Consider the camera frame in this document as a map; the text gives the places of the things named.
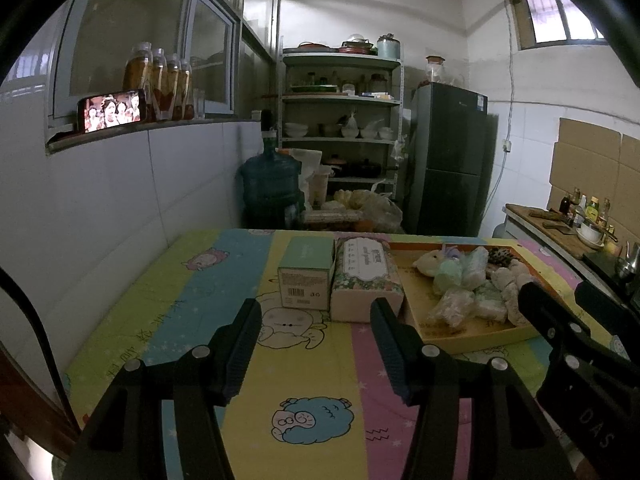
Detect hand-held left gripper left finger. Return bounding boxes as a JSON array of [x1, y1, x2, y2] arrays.
[[60, 298, 263, 480]]

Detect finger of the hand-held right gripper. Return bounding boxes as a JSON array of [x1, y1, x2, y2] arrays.
[[517, 282, 592, 357], [574, 282, 640, 361]]

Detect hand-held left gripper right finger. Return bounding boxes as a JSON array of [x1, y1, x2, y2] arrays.
[[370, 297, 576, 480]]

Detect white patterned socks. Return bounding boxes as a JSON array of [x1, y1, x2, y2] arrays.
[[490, 262, 534, 326]]

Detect orange-rimmed cardboard box tray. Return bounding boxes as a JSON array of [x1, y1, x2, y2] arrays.
[[389, 241, 547, 356]]

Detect white-green sock pack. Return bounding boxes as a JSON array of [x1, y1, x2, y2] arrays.
[[472, 282, 509, 321]]

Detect dark patterned cloth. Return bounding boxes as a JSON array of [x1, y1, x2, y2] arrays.
[[487, 247, 522, 269]]

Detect beige sock pack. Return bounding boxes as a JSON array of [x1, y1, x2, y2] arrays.
[[427, 287, 476, 329]]

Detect pale green pack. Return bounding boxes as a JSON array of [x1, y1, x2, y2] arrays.
[[462, 247, 490, 286]]

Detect green sock pack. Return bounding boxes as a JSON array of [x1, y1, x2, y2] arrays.
[[432, 260, 469, 296]]

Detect cream plush toy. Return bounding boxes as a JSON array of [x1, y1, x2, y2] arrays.
[[412, 245, 461, 279]]

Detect steel kettle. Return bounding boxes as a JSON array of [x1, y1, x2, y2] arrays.
[[615, 241, 640, 281]]

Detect cartoon play mat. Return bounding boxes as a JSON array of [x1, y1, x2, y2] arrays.
[[62, 227, 640, 480]]

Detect kitchen counter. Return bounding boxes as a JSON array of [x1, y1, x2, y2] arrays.
[[502, 203, 640, 311]]

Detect floral tissue pack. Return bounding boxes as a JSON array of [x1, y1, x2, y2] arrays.
[[330, 237, 405, 323]]

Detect white bowl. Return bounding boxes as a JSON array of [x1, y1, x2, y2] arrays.
[[577, 222, 606, 249]]

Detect wooden cutting board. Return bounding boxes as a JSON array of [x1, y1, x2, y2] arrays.
[[506, 203, 596, 261]]

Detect green cardboard box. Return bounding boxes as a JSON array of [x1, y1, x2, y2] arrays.
[[277, 237, 337, 311]]

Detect row of condiment bottles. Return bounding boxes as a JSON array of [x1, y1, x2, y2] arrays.
[[559, 187, 614, 229]]

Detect clear plastic bag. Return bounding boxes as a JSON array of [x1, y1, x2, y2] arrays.
[[332, 187, 404, 234]]

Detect blue water jug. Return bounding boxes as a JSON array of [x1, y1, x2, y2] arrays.
[[239, 132, 306, 231]]

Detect translucent plastic container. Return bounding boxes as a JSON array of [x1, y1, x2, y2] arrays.
[[312, 167, 334, 209]]

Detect dark refrigerator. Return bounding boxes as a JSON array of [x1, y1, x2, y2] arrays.
[[404, 82, 490, 237]]

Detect black wok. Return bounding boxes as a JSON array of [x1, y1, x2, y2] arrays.
[[325, 157, 384, 179]]

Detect metal storage shelf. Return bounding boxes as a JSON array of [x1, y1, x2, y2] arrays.
[[279, 49, 405, 206]]

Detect amber liquid bottle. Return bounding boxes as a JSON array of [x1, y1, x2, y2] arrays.
[[150, 49, 169, 121], [179, 57, 195, 120], [124, 42, 154, 121], [165, 54, 182, 120]]

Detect smartphone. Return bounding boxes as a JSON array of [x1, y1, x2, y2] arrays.
[[76, 89, 149, 135]]

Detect barred window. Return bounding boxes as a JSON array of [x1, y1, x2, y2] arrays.
[[505, 0, 609, 51]]

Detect teal enamel container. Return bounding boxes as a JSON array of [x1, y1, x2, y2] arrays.
[[376, 35, 402, 60]]

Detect pot with glass lid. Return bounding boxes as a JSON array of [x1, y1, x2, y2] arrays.
[[339, 34, 376, 55]]

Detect sliding glass window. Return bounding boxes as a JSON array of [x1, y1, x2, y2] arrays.
[[47, 0, 236, 132]]

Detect cardboard wall sheet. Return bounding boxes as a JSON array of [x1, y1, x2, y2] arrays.
[[547, 117, 640, 241]]

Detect black cable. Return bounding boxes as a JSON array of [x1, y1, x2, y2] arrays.
[[0, 265, 76, 421]]

